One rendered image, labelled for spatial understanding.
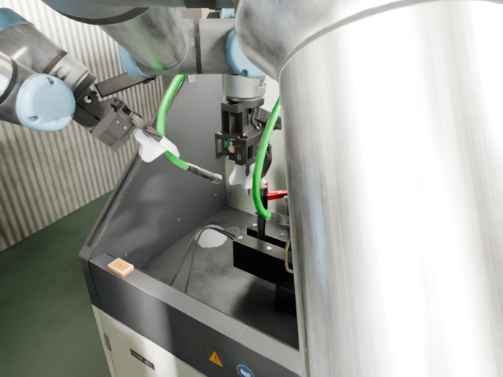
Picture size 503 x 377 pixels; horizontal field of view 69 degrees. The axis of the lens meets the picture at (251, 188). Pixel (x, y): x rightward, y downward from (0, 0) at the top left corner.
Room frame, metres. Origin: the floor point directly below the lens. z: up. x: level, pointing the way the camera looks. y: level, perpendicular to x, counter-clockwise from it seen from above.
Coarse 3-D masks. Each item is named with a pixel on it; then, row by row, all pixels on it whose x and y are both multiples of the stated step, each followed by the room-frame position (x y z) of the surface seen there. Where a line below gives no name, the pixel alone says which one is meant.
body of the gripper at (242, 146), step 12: (264, 96) 0.67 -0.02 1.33; (228, 108) 0.63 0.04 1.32; (240, 108) 0.63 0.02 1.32; (252, 108) 0.67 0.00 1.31; (228, 120) 0.65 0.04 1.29; (240, 120) 0.64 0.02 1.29; (252, 120) 0.66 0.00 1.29; (216, 132) 0.65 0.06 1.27; (228, 132) 0.64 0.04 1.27; (240, 132) 0.64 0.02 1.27; (252, 132) 0.65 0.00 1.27; (216, 144) 0.65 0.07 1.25; (228, 144) 0.64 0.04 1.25; (240, 144) 0.62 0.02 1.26; (252, 144) 0.63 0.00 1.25; (216, 156) 0.65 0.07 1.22; (228, 156) 0.65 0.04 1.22; (240, 156) 0.62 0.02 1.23; (252, 156) 0.63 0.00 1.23
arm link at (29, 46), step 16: (0, 16) 0.62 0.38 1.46; (16, 16) 0.64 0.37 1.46; (0, 32) 0.61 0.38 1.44; (16, 32) 0.62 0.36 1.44; (32, 32) 0.63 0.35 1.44; (0, 48) 0.59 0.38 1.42; (16, 48) 0.60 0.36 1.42; (32, 48) 0.62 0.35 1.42; (48, 48) 0.63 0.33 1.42; (32, 64) 0.61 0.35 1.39; (48, 64) 0.62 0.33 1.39
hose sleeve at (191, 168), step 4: (188, 164) 0.70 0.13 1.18; (192, 164) 0.71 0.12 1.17; (188, 168) 0.70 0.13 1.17; (192, 168) 0.70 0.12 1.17; (196, 168) 0.71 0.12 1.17; (200, 168) 0.72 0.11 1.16; (192, 172) 0.71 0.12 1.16; (196, 172) 0.71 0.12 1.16; (200, 172) 0.71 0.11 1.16; (204, 172) 0.72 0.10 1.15; (208, 172) 0.73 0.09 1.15; (200, 176) 0.72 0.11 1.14; (204, 176) 0.72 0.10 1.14; (208, 176) 0.73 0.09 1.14; (212, 176) 0.73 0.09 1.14; (212, 180) 0.73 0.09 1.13
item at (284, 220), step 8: (272, 112) 0.60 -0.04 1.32; (272, 120) 0.59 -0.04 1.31; (272, 128) 0.58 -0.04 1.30; (264, 136) 0.57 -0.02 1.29; (264, 144) 0.57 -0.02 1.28; (264, 152) 0.56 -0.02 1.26; (256, 160) 0.56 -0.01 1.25; (256, 168) 0.55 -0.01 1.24; (256, 176) 0.55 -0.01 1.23; (256, 184) 0.55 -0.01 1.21; (256, 192) 0.55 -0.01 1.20; (256, 200) 0.55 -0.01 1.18; (256, 208) 0.56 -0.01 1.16; (264, 216) 0.57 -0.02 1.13; (272, 216) 0.59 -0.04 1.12; (280, 216) 0.62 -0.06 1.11
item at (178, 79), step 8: (176, 80) 0.70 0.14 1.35; (168, 88) 0.69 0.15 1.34; (176, 88) 0.70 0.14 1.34; (168, 96) 0.69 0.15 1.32; (168, 104) 0.69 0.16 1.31; (160, 112) 0.68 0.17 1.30; (160, 120) 0.67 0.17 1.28; (160, 128) 0.67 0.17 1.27; (168, 152) 0.68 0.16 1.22; (176, 160) 0.69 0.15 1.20; (184, 168) 0.70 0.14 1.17
